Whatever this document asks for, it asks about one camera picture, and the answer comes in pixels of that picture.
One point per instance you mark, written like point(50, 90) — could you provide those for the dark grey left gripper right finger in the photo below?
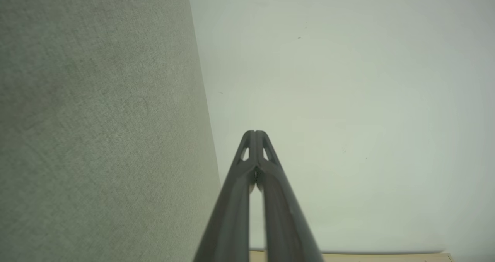
point(282, 223)

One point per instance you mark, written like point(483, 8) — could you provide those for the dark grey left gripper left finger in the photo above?
point(232, 215)

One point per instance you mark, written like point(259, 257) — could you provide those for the grey fabric cloth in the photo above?
point(96, 138)

